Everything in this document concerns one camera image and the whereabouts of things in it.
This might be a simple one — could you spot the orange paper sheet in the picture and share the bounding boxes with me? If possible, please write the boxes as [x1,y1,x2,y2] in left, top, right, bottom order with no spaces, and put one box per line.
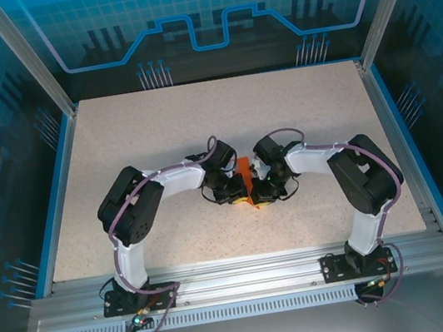
[231,153,270,214]

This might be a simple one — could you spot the blue table side trim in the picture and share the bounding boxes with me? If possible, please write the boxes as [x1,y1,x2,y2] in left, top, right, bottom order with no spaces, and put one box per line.
[368,56,443,243]
[7,111,102,300]

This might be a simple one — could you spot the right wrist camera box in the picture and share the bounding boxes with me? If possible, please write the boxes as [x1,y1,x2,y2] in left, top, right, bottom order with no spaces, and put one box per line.
[247,158,266,176]

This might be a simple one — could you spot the aluminium mounting rail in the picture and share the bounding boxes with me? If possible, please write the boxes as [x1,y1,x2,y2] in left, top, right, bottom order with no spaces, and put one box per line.
[27,222,443,331]

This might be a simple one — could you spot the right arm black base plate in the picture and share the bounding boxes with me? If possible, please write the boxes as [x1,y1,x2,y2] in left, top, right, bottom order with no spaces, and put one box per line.
[318,243,400,285]

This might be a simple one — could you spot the slotted grey cable duct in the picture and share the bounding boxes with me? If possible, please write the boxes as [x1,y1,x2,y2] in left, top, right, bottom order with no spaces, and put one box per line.
[53,278,395,332]

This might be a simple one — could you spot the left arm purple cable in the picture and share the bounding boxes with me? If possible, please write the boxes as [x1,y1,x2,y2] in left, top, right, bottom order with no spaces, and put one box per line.
[95,135,248,332]

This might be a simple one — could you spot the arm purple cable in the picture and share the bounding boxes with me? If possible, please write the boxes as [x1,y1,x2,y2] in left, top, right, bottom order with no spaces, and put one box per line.
[268,111,423,318]
[95,135,248,332]

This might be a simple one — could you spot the right cable connector with light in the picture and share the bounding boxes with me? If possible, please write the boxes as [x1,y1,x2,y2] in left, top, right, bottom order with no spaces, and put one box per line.
[363,271,394,292]

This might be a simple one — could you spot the cable connector with light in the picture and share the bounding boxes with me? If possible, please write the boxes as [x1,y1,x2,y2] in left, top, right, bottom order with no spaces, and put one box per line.
[363,271,394,292]
[128,306,154,332]

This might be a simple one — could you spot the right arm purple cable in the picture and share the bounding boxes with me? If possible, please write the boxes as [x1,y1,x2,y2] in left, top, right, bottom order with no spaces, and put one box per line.
[268,111,423,318]

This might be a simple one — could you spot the left cable connector with light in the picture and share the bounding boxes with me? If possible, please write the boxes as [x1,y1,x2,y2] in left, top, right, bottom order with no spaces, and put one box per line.
[128,306,154,332]

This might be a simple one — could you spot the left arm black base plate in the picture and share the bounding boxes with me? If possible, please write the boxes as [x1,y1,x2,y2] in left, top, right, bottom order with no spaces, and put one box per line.
[100,280,181,320]

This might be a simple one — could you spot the aluminium frame post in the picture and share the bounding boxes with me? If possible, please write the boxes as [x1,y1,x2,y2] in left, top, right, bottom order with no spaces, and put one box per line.
[348,0,443,72]
[0,0,80,130]

